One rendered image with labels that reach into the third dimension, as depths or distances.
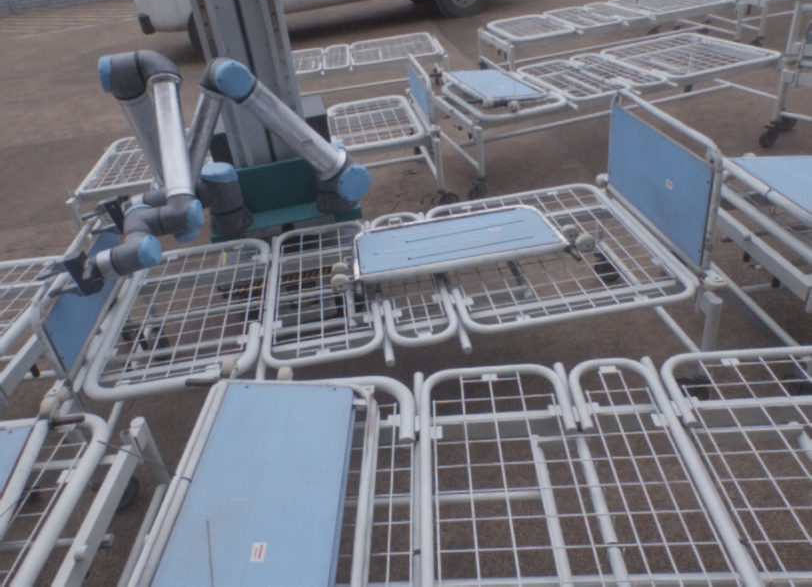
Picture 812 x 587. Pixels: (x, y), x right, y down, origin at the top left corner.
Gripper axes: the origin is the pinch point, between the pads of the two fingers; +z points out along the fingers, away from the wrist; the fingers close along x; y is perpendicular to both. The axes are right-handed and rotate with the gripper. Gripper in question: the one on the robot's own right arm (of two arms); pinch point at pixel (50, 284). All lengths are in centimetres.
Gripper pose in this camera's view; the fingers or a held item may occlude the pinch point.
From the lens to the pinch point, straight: 217.9
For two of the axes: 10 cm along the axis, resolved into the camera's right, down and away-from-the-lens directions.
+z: -9.5, 3.1, 0.6
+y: -1.1, -4.9, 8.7
